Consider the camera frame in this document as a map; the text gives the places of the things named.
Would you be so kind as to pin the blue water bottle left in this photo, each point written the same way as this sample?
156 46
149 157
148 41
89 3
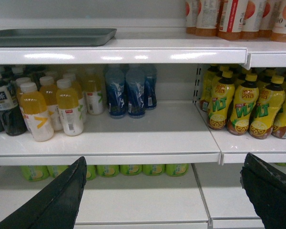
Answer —
115 81

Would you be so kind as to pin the yellow lemon tea bottle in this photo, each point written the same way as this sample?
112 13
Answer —
268 104
222 96
244 101

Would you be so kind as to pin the orange juice bottle front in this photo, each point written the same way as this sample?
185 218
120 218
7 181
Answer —
36 111

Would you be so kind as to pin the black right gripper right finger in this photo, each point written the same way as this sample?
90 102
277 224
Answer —
265 187

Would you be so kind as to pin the blue water bottle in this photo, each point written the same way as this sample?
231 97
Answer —
135 82
115 81

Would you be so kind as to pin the grey silver serving tray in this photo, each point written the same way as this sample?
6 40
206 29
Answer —
56 37

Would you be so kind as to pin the dark tea bottle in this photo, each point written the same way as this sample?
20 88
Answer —
10 113

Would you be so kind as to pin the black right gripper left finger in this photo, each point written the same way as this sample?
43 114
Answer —
56 206

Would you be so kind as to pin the peach drink bottle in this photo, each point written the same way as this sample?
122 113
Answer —
279 29
231 20

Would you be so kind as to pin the blue water bottle right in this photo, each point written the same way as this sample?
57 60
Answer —
135 82

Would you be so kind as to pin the peach drink bottle right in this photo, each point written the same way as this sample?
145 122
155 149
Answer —
279 29

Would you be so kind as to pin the white upper shelf board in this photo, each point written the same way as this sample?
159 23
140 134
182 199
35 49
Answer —
134 47

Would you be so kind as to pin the white right shelf board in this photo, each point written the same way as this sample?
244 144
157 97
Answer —
233 149

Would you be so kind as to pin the yellow lemon tea bottle right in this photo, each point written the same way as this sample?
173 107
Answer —
268 104

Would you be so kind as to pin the yellow lemon tea bottle middle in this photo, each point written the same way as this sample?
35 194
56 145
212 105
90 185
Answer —
244 101

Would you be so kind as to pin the orange juice bottle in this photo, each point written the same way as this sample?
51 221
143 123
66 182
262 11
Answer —
36 111
69 108

